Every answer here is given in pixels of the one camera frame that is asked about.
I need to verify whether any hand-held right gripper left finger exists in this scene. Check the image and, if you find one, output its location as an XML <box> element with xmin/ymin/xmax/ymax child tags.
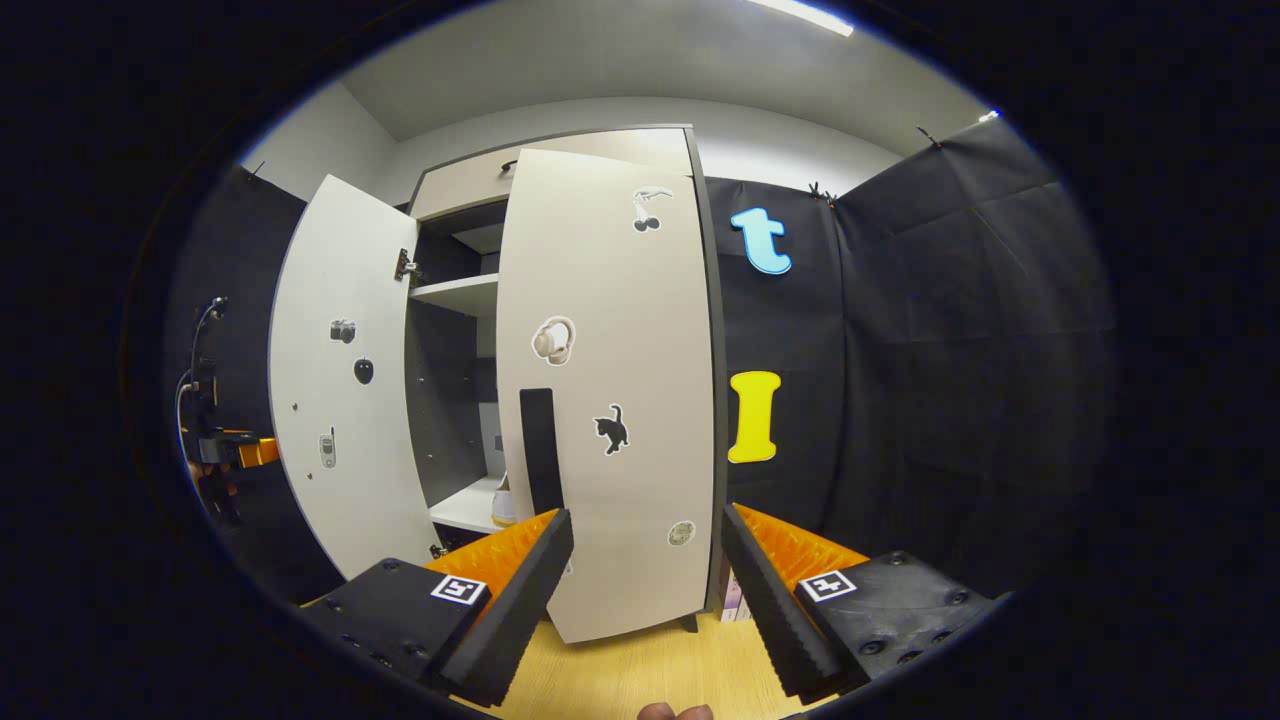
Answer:
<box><xmin>300</xmin><ymin>508</ymin><xmax>576</xmax><ymax>709</ymax></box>

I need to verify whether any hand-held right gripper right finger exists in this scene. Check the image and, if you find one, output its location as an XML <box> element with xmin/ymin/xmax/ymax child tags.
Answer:
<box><xmin>720</xmin><ymin>502</ymin><xmax>1001</xmax><ymax>704</ymax></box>

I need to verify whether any white door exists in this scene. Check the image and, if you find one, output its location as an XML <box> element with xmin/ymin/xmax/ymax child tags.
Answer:
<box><xmin>268</xmin><ymin>173</ymin><xmax>446</xmax><ymax>581</ymax></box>
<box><xmin>495</xmin><ymin>148</ymin><xmax>721</xmax><ymax>644</ymax></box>

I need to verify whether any white shoe cabinet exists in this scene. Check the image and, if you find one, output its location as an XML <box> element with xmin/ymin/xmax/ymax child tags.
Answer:
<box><xmin>405</xmin><ymin>123</ymin><xmax>731</xmax><ymax>631</ymax></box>

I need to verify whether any white cabinet shelf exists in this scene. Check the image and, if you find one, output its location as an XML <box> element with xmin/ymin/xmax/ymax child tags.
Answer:
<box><xmin>408</xmin><ymin>273</ymin><xmax>501</xmax><ymax>319</ymax></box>

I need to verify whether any white cabinet drawer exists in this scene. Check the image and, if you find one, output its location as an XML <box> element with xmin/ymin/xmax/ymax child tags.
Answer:
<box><xmin>410</xmin><ymin>127</ymin><xmax>696</xmax><ymax>221</ymax></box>

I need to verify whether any black backdrop cloth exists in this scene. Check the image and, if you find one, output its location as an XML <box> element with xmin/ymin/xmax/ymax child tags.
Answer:
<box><xmin>160</xmin><ymin>165</ymin><xmax>346</xmax><ymax>601</ymax></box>
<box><xmin>700</xmin><ymin>115</ymin><xmax>1116</xmax><ymax>611</ymax></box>

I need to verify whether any long ceiling light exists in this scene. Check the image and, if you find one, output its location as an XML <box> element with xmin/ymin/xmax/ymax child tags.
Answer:
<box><xmin>745</xmin><ymin>0</ymin><xmax>856</xmax><ymax>38</ymax></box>

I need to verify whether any black door handle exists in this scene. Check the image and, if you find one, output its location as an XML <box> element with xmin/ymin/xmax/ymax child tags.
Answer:
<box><xmin>519</xmin><ymin>387</ymin><xmax>566</xmax><ymax>517</ymax></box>

